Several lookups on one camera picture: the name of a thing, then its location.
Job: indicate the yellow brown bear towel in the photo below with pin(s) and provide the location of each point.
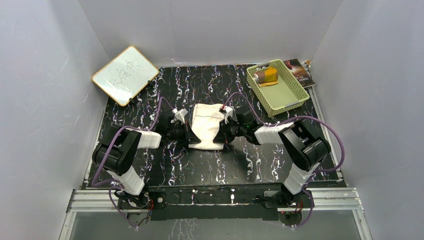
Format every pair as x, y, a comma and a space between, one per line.
266, 77

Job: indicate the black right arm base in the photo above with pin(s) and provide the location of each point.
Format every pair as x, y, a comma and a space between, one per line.
288, 200

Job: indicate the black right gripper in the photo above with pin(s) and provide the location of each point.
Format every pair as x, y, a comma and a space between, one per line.
222, 136

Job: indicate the green perforated plastic basket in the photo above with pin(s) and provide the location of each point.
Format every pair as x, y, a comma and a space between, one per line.
286, 95

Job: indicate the dark book with red cover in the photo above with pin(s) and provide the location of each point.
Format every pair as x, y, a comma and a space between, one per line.
300, 71

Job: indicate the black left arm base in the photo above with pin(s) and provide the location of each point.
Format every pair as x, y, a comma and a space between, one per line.
136, 200

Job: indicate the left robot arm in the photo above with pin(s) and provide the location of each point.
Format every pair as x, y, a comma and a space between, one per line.
116, 151

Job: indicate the aluminium front rail frame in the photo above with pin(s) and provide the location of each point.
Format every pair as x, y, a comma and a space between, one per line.
218, 202

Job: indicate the white cloth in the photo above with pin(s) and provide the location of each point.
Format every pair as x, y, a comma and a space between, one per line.
205, 125

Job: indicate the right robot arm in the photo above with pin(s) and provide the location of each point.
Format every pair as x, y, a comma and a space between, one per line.
304, 146

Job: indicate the white board with wooden frame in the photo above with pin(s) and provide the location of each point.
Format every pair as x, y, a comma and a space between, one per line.
125, 75

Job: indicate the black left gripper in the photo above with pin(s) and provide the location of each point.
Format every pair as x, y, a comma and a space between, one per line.
189, 137

